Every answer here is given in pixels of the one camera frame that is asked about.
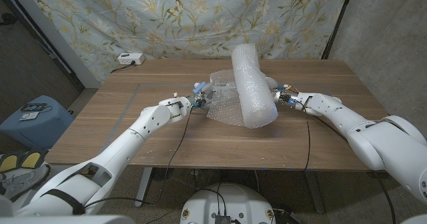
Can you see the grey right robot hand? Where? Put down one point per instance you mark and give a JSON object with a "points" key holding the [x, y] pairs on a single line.
{"points": [[285, 97]]}

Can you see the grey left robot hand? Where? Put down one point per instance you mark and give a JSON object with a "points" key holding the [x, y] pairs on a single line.
{"points": [[201, 99]]}

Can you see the bubble wrap roll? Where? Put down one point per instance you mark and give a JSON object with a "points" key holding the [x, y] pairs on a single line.
{"points": [[251, 90]]}

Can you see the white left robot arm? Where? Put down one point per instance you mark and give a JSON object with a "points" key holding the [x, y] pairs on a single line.
{"points": [[133, 140]]}

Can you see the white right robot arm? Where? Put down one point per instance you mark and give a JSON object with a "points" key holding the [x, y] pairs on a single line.
{"points": [[367, 130]]}

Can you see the white power strip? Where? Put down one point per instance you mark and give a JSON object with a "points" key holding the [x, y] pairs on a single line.
{"points": [[130, 58]]}

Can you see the floral printed backdrop cloth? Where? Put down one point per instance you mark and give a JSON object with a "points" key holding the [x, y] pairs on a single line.
{"points": [[166, 20]]}

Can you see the black backdrop stand pole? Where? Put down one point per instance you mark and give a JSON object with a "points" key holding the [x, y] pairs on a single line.
{"points": [[335, 20]]}

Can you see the grey table leg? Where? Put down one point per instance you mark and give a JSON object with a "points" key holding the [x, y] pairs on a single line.
{"points": [[314, 190]]}

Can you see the white table leg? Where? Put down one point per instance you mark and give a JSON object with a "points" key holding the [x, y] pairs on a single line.
{"points": [[142, 189]]}

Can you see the white robot torso base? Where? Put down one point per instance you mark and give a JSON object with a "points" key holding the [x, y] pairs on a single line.
{"points": [[230, 204]]}

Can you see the black phone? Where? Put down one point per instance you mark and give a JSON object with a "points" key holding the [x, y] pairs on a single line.
{"points": [[34, 107]]}

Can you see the blue hard case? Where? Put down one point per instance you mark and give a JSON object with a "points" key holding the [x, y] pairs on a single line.
{"points": [[36, 130]]}

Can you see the small white flat device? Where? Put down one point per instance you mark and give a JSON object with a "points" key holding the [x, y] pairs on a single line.
{"points": [[28, 116]]}

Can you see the yellow and black shoe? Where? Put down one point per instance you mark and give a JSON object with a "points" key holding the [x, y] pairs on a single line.
{"points": [[8, 163], [31, 160]]}

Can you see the grey sneaker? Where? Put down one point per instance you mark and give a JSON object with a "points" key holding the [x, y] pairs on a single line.
{"points": [[23, 182]]}

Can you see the small blue toy camera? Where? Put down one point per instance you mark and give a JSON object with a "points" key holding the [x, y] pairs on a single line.
{"points": [[198, 87]]}

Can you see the grey wall post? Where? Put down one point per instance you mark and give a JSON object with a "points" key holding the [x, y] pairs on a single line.
{"points": [[53, 34]]}

